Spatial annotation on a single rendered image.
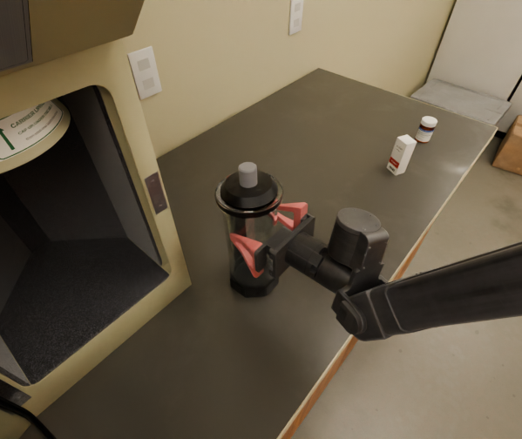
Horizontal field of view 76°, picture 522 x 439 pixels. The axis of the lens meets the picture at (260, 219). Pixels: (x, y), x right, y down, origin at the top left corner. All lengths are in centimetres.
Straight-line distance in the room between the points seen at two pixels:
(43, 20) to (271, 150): 79
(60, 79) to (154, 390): 47
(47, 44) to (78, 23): 3
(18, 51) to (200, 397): 51
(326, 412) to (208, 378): 102
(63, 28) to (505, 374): 190
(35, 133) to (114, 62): 11
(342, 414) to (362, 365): 22
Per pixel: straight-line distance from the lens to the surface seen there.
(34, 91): 38
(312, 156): 99
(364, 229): 43
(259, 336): 63
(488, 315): 35
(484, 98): 311
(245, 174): 49
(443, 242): 223
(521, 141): 289
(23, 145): 41
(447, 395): 176
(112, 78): 41
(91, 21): 33
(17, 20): 29
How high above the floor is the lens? 152
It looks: 47 degrees down
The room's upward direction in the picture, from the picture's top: straight up
